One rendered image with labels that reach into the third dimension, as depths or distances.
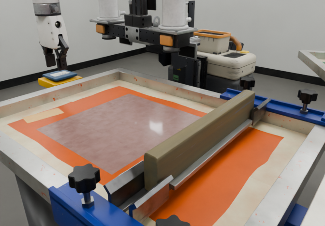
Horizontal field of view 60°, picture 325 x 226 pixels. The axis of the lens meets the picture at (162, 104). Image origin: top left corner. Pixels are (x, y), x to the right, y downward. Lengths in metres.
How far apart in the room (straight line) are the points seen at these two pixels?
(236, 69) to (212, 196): 1.19
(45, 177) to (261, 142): 0.49
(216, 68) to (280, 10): 2.87
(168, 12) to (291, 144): 0.70
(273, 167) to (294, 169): 0.06
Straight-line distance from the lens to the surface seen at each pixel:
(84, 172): 0.43
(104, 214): 0.45
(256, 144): 0.71
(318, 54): 1.64
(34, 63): 4.47
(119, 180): 0.46
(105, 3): 1.49
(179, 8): 1.17
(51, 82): 1.18
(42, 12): 0.92
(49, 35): 0.93
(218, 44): 1.75
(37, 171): 0.58
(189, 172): 0.53
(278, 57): 4.57
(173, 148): 0.47
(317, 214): 0.43
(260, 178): 0.61
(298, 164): 0.61
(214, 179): 0.58
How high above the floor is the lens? 1.31
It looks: 23 degrees down
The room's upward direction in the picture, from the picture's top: straight up
